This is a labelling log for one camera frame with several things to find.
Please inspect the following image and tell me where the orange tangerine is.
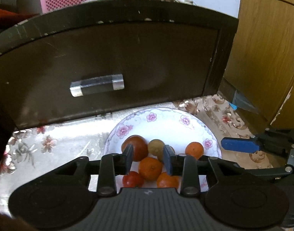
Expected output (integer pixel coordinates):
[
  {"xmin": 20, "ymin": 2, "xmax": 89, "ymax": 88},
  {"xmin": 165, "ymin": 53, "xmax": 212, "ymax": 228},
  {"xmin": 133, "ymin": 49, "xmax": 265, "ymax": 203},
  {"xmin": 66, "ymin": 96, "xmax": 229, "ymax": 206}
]
[
  {"xmin": 185, "ymin": 142, "xmax": 204, "ymax": 160},
  {"xmin": 138, "ymin": 157, "xmax": 163, "ymax": 182},
  {"xmin": 156, "ymin": 172, "xmax": 179, "ymax": 189}
]

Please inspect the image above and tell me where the small red cherry tomato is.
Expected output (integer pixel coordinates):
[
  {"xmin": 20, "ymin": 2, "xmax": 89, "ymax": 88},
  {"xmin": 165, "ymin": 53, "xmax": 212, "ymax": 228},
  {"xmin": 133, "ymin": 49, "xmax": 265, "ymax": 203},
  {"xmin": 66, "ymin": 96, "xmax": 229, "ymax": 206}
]
[{"xmin": 122, "ymin": 171, "xmax": 144, "ymax": 188}]

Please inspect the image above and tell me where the dark red tomato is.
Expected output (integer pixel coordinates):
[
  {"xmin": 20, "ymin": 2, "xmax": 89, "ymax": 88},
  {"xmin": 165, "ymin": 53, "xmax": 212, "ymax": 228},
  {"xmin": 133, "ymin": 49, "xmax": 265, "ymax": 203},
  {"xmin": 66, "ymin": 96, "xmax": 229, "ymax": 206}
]
[{"xmin": 121, "ymin": 135, "xmax": 148, "ymax": 162}]

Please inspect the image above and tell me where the brown kiwi fruit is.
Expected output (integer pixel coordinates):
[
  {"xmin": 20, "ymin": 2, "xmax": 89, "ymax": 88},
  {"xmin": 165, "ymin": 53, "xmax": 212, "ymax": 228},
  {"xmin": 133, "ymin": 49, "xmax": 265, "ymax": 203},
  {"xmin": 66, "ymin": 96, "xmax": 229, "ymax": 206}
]
[{"xmin": 147, "ymin": 139, "xmax": 165, "ymax": 161}]

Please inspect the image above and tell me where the white floral plate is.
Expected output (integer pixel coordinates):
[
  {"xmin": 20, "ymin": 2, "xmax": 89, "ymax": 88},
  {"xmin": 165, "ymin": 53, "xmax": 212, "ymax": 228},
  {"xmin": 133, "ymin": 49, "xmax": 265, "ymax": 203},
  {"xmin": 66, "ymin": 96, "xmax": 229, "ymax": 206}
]
[{"xmin": 103, "ymin": 107, "xmax": 222, "ymax": 193}]

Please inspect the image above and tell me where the wooden wardrobe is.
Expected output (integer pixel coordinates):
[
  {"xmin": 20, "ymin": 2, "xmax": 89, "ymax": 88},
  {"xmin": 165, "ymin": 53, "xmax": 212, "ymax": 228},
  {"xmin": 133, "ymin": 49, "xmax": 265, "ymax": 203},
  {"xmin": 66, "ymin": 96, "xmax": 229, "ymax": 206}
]
[{"xmin": 224, "ymin": 0, "xmax": 294, "ymax": 129}]

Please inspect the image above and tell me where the floral beige tablecloth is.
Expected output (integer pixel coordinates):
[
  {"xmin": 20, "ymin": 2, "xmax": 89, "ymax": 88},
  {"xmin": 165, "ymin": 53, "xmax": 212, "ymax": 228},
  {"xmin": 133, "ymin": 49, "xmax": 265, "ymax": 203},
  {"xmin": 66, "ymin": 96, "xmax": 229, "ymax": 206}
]
[{"xmin": 0, "ymin": 94, "xmax": 272, "ymax": 214}]

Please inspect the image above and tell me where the dark wooden nightstand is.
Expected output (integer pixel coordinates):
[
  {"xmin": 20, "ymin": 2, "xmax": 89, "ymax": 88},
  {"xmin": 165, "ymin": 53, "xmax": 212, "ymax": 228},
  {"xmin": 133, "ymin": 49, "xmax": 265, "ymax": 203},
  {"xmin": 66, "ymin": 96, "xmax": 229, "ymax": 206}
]
[{"xmin": 0, "ymin": 0, "xmax": 239, "ymax": 131}]

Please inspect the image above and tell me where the red blanket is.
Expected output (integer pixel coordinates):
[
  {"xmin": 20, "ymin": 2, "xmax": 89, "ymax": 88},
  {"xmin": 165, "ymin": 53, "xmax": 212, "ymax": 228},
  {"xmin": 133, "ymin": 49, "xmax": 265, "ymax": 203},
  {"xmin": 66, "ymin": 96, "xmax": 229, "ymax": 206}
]
[{"xmin": 0, "ymin": 9, "xmax": 37, "ymax": 31}]

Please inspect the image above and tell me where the metal drawer handle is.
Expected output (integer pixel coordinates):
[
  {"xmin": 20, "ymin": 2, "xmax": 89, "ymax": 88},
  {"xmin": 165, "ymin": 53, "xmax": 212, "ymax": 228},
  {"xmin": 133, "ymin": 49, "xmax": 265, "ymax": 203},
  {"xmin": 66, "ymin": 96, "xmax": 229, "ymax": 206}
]
[{"xmin": 70, "ymin": 74, "xmax": 124, "ymax": 97}]

